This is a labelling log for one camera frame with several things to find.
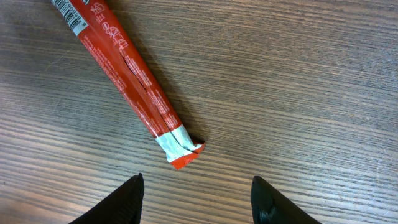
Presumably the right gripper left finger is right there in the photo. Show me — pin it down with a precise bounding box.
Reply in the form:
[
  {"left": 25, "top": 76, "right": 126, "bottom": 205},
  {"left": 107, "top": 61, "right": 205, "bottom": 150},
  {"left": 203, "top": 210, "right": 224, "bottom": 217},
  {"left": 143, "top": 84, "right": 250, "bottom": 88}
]
[{"left": 70, "top": 173, "right": 144, "bottom": 224}]

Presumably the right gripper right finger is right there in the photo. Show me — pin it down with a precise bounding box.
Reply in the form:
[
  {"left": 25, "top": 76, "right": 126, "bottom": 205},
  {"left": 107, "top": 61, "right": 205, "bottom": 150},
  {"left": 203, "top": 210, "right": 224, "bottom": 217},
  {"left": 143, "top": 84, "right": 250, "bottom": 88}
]
[{"left": 251, "top": 176, "right": 320, "bottom": 224}]

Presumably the red stick packet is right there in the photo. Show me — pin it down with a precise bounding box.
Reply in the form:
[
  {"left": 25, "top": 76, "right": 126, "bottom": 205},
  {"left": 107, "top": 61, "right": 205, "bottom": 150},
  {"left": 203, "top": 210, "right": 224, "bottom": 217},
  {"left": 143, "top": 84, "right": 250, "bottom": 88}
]
[{"left": 50, "top": 0, "right": 205, "bottom": 169}]

